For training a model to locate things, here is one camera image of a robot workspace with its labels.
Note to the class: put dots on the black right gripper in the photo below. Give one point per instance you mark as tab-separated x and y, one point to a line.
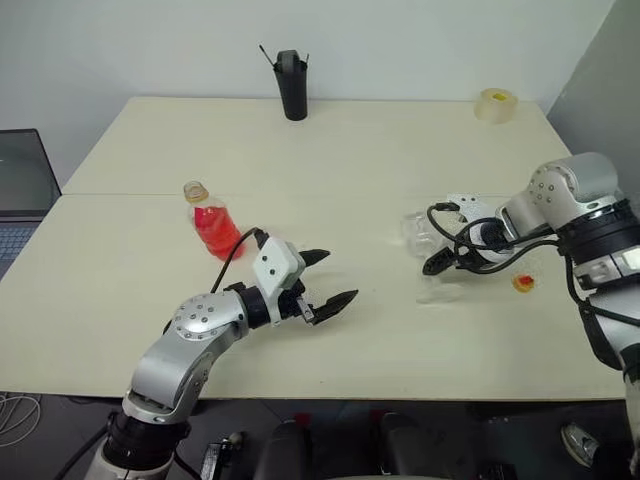
465	260

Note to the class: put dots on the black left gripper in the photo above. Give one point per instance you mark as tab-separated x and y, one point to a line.
292	305

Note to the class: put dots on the clear wine glass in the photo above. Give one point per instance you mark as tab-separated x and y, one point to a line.
417	232

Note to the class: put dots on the yellow bottle cap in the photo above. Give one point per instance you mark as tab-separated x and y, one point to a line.
524	283

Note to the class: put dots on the red liquid plastic bottle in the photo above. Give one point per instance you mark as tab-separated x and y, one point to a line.
217	232

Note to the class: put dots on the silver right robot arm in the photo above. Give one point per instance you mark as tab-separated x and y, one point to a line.
575	185

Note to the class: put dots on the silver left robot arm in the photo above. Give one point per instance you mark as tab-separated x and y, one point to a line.
195	330

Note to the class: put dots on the translucent tape roll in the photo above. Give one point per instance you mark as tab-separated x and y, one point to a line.
495	106

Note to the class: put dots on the dark rounded shape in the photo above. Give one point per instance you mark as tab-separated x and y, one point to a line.
282	452
415	450

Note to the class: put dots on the black tall cup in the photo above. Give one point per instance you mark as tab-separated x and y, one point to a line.
294	97

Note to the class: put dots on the small black device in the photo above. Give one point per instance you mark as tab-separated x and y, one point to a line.
222	455

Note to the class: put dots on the short black stick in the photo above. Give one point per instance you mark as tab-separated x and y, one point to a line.
306	60

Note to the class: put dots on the grey black tool in cup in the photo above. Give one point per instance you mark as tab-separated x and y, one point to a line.
289	60

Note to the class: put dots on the grey white shoe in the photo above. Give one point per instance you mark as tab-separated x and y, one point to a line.
580	442

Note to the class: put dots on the long black stick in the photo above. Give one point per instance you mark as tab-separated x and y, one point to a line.
266	56

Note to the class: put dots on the dark grey laptop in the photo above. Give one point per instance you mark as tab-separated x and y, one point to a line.
25	175

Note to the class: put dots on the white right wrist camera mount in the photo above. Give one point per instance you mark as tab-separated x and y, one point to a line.
470	205

